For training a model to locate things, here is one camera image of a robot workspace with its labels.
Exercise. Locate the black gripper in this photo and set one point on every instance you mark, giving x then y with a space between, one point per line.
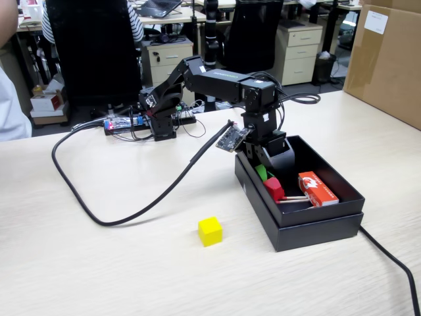
261 128

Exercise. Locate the red wooden cube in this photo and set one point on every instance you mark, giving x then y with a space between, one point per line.
274 189

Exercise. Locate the yellow wooden cube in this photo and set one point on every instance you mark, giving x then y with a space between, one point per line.
210 232

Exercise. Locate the bare person forearm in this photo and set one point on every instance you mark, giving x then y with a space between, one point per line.
7 19

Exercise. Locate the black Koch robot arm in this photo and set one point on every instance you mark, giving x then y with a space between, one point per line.
217 84

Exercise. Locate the black cardboard box tray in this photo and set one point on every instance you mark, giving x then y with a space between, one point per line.
329 164

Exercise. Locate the black open box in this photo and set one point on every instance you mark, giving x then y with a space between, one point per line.
312 235

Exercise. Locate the large brown cardboard box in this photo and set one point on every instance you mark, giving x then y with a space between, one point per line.
385 72

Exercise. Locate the short red-tipped matchstick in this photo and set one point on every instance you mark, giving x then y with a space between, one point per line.
297 197

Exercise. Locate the orange matchbox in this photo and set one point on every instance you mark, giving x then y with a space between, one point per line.
317 189

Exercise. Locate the black waste bin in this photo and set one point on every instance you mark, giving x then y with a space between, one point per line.
325 67

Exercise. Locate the beige three-drawer cabinet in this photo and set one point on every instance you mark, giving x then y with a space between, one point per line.
297 52

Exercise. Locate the black chair with star base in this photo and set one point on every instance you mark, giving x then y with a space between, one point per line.
253 36

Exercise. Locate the black pole with white bands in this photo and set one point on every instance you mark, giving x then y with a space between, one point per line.
211 33

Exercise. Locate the beige cabinet with keyhole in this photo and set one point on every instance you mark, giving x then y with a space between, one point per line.
167 61

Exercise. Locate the controller board with red LED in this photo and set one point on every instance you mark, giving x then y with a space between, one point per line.
121 124

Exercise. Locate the beige office desk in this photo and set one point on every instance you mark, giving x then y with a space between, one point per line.
187 16

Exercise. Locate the white label sticker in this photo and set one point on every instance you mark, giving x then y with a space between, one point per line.
376 22

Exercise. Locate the black laptop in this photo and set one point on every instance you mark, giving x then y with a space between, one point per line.
159 7

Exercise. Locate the person in striped shirt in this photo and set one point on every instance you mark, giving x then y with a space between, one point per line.
136 23

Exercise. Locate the wide black office chair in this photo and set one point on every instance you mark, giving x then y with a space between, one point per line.
95 49

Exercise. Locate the flat brown carton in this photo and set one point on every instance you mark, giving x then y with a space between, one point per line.
49 119

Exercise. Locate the white and red carton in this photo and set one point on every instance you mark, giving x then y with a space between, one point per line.
44 102

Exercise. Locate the person in white shirt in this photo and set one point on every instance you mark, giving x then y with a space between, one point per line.
13 121

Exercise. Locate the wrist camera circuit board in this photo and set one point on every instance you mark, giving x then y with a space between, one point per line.
232 138

